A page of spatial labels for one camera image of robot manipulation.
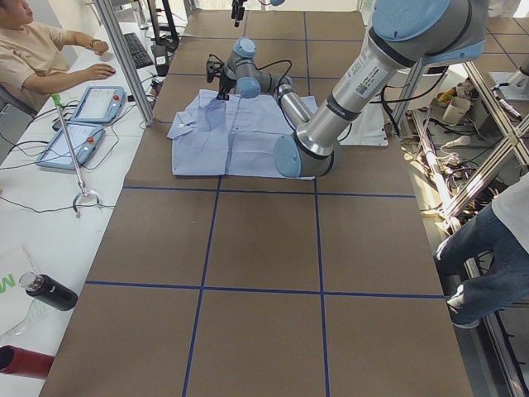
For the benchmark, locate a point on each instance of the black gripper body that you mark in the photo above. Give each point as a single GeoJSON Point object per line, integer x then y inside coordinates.
{"type": "Point", "coordinates": [236, 14]}
{"type": "Point", "coordinates": [226, 82]}

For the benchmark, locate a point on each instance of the light blue striped shirt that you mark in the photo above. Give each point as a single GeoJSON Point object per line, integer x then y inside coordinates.
{"type": "Point", "coordinates": [236, 136]}

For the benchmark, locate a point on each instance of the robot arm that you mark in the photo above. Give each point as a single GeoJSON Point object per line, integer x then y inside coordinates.
{"type": "Point", "coordinates": [273, 3]}
{"type": "Point", "coordinates": [401, 34]}

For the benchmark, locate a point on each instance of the black keyboard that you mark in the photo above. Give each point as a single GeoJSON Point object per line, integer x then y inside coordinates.
{"type": "Point", "coordinates": [138, 52]}

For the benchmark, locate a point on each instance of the far teach pendant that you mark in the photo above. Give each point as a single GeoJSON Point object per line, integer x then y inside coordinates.
{"type": "Point", "coordinates": [99, 105]}

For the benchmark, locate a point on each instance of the seated person beige shirt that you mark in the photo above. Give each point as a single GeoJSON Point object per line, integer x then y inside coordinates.
{"type": "Point", "coordinates": [32, 64]}

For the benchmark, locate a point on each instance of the brown table mat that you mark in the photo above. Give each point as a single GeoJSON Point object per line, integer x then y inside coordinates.
{"type": "Point", "coordinates": [262, 287]}

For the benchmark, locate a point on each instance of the black water bottle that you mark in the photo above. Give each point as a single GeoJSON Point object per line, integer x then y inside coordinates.
{"type": "Point", "coordinates": [49, 291]}

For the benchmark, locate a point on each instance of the red bottle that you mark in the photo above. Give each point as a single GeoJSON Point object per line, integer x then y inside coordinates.
{"type": "Point", "coordinates": [22, 362]}

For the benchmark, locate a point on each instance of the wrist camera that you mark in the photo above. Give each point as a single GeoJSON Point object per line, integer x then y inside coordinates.
{"type": "Point", "coordinates": [213, 70]}

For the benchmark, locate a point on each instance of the grey aluminium frame post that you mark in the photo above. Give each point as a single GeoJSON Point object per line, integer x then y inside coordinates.
{"type": "Point", "coordinates": [114, 31]}

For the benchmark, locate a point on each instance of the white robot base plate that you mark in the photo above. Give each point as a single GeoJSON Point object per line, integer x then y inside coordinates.
{"type": "Point", "coordinates": [367, 129]}

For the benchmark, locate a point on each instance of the green handled reacher stick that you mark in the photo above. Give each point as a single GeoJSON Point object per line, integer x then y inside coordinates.
{"type": "Point", "coordinates": [85, 192]}

